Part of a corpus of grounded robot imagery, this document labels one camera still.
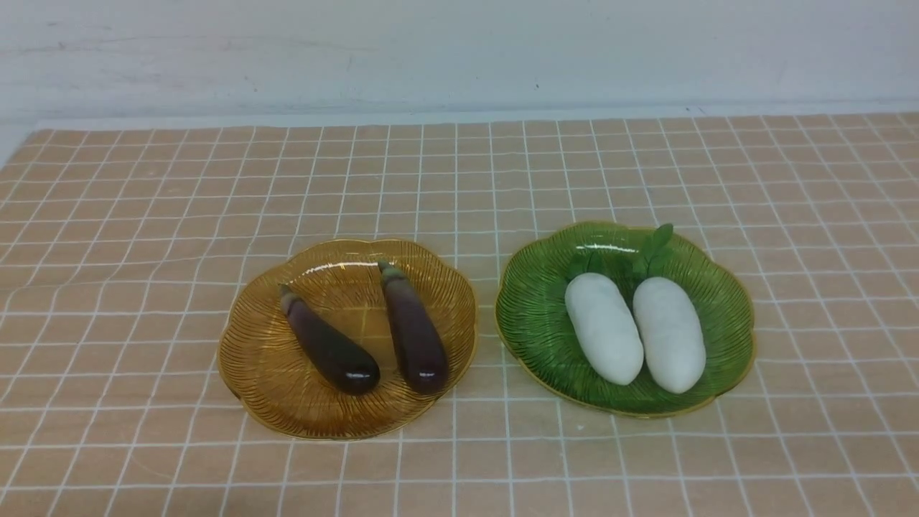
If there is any checkered beige tablecloth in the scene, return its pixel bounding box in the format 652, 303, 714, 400
1, 113, 917, 516

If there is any purple eggplant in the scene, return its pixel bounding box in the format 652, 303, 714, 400
279, 284, 381, 396
377, 261, 449, 396

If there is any white radish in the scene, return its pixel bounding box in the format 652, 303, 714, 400
564, 253, 645, 386
632, 223, 707, 394

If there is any amber glass plate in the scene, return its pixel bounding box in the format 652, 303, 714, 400
218, 239, 478, 439

